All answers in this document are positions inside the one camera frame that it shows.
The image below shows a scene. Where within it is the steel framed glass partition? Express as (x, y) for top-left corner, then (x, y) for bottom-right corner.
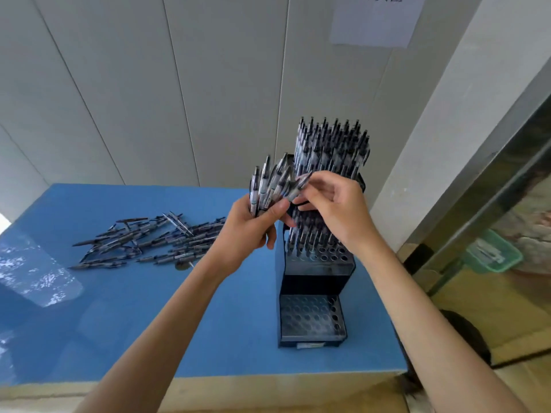
(398, 98), (551, 371)

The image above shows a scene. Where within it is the person's left hand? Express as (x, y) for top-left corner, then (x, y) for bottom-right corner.
(206, 194), (298, 279)

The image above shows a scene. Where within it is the black transparent pen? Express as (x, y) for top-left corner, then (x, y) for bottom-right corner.
(275, 161), (296, 201)
(266, 153), (288, 209)
(249, 166), (261, 218)
(284, 172), (313, 202)
(258, 155), (272, 211)

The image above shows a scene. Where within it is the black tiered pen display stand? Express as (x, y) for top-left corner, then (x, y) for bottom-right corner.
(275, 154), (367, 350)

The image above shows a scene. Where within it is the white paper sign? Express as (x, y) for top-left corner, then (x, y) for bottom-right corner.
(329, 0), (428, 49)

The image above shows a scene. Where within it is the green plastic basket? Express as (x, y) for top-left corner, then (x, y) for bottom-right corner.
(464, 229), (524, 275)

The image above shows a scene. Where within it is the person's right hand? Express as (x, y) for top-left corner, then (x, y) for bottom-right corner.
(292, 170), (395, 266)

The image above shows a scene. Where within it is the pile of black pens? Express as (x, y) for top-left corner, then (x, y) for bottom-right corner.
(68, 212), (227, 271)

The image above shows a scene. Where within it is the black round object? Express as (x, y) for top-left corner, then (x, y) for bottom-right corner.
(395, 309), (492, 392)

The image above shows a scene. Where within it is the person's right forearm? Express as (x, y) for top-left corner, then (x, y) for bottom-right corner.
(363, 247), (528, 413)

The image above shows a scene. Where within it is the blue table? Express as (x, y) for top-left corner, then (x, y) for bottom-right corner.
(0, 183), (408, 413)

